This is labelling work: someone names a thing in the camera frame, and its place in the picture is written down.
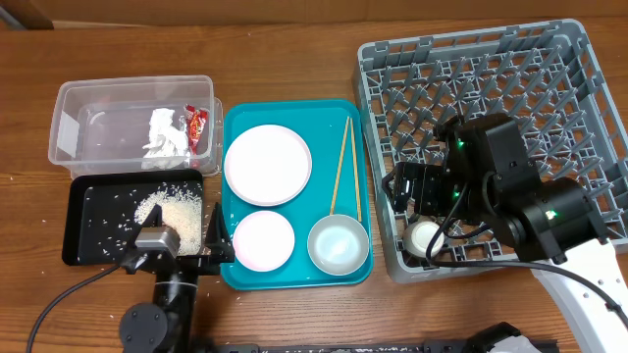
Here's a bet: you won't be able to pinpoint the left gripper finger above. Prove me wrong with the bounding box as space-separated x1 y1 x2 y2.
204 203 236 263
127 205 163 250

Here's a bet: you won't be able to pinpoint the rice and food scraps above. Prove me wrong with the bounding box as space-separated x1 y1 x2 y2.
133 183 203 256

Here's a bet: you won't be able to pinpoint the small pink plate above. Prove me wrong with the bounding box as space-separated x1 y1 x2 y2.
233 211 295 273

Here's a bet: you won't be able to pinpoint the white paper cup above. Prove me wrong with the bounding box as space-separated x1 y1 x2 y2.
402 221 439 258

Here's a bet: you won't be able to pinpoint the white napkin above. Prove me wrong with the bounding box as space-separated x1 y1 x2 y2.
141 108 190 170

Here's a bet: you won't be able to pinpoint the large white plate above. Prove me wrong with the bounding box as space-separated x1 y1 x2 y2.
224 125 313 207

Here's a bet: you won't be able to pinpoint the grey bowl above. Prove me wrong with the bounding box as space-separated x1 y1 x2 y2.
307 214 371 277

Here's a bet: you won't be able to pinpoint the red snack wrapper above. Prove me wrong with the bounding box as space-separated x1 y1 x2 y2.
184 105 209 155

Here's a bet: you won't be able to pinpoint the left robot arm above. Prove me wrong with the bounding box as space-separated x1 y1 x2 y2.
119 203 235 353

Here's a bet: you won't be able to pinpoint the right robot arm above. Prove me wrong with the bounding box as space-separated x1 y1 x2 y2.
382 114 627 352

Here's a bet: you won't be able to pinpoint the black plastic tray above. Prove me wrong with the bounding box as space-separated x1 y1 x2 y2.
62 170 203 266

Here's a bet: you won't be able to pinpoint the right wooden chopstick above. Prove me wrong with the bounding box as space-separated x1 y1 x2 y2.
349 118 362 223

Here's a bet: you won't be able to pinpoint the wooden chopstick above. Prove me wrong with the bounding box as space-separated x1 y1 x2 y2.
349 118 362 223
330 117 350 215

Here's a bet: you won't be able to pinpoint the left wooden chopstick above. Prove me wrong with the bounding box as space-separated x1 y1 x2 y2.
330 117 350 215

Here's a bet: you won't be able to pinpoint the clear plastic bin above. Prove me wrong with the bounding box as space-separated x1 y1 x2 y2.
48 76 223 177

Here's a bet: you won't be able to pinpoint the teal plastic serving tray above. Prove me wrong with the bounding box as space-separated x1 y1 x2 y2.
221 99 373 290

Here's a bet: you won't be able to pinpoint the grey plastic dish rack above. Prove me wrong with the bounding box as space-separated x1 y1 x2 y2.
354 20 627 253

